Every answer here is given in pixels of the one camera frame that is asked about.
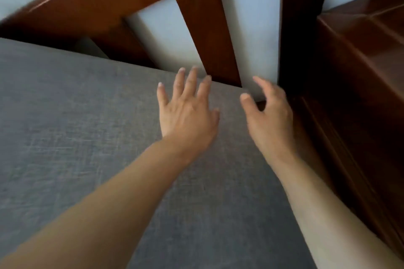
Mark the person's right hand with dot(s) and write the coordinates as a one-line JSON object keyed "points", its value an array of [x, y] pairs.
{"points": [[273, 127]]}

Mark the person's left hand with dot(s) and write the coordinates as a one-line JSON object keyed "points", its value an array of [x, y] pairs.
{"points": [[186, 120]]}

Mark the grey cushion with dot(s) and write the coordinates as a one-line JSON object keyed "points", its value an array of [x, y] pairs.
{"points": [[63, 120]]}

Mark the person's right forearm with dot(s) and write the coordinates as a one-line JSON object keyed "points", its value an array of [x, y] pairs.
{"points": [[331, 224]]}

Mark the person's left forearm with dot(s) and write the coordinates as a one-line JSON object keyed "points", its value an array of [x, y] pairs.
{"points": [[94, 215]]}

